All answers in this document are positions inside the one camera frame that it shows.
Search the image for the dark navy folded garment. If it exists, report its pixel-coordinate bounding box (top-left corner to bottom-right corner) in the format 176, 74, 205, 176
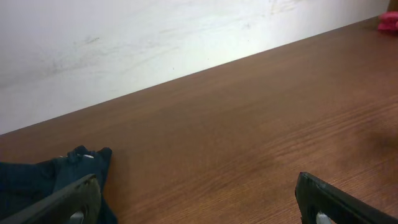
1, 146, 112, 220

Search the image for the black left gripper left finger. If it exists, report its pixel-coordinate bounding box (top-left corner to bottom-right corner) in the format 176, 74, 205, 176
1, 174, 101, 224

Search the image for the red t-shirt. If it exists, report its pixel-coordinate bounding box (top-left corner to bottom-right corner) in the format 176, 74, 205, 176
377, 11, 398, 32

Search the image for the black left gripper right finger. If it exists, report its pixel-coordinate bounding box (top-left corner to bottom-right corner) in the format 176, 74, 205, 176
295, 172, 397, 224

